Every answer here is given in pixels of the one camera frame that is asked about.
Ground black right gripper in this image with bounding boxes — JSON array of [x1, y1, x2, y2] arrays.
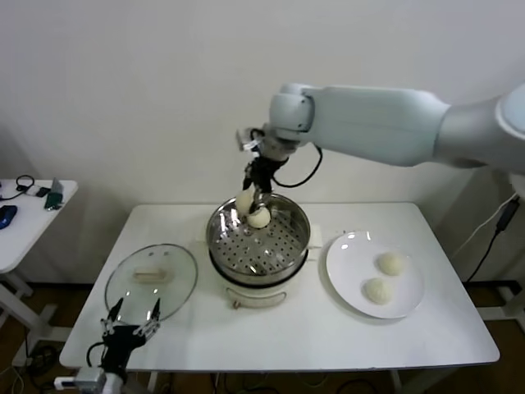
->
[[244, 157, 286, 215]]

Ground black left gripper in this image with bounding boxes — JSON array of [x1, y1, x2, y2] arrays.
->
[[100, 297, 162, 373]]

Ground white steamed baozi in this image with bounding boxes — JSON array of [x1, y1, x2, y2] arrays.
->
[[236, 190, 256, 216], [376, 252, 407, 277], [361, 277, 395, 305], [246, 208, 272, 230]]

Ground glass lid with white handle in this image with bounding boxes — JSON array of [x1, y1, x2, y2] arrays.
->
[[103, 243, 199, 328]]

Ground stainless steel steamer basket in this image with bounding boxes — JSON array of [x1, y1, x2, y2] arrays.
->
[[195, 191, 324, 278]]

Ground white electric cooking pot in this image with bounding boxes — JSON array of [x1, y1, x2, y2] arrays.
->
[[208, 241, 321, 312]]

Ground white round plate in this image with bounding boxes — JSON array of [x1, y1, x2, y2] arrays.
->
[[325, 230, 426, 319]]

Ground white side table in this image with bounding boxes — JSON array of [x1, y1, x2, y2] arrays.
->
[[0, 179, 79, 344]]

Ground green and grey tool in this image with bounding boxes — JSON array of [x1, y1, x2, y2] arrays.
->
[[43, 177, 66, 213]]

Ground blue computer mouse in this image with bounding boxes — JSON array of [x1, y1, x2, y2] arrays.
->
[[0, 205, 19, 231]]

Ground white shelf table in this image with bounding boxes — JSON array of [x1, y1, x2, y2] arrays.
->
[[477, 285, 525, 321]]

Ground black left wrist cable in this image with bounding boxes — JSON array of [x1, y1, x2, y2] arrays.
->
[[86, 341, 107, 367]]

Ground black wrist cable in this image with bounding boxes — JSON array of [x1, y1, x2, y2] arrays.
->
[[270, 144, 324, 188], [86, 341, 107, 367]]

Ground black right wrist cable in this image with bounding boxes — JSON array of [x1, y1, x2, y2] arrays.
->
[[270, 144, 324, 188]]

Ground black floor cable bundle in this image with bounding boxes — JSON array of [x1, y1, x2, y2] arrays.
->
[[23, 343, 62, 379]]

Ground black looped cable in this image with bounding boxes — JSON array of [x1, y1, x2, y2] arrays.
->
[[0, 175, 35, 202]]

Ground white power cable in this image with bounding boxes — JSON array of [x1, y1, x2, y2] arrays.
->
[[450, 190, 518, 258]]

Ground black power adapter with cable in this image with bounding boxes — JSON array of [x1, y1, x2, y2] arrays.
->
[[463, 192, 518, 284]]

